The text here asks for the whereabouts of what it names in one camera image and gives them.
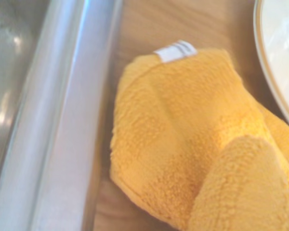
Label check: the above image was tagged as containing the yellow terry cloth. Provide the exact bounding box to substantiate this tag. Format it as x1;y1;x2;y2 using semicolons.
110;40;289;231

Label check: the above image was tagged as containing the white plate with tan rim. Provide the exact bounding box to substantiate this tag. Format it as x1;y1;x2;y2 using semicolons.
253;0;289;133

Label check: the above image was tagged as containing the stainless steel double sink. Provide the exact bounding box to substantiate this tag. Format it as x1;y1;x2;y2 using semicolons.
0;0;123;231

